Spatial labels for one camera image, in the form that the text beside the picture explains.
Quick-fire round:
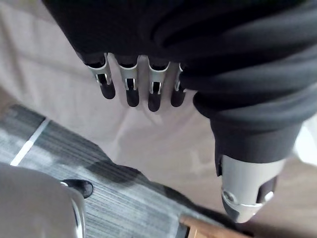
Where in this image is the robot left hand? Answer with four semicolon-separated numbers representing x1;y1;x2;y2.
41;0;317;224

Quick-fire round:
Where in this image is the beige bed sheet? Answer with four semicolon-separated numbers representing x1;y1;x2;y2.
0;0;317;238

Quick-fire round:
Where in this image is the white pillow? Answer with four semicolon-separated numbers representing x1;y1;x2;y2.
293;118;317;162

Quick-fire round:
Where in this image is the dark robot foot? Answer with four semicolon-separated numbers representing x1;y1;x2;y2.
60;178;94;199

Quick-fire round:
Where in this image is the silver robot leg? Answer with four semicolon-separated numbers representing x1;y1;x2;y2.
0;163;87;238

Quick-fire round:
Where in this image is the wooden bed frame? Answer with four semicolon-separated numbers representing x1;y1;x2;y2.
179;214;251;238

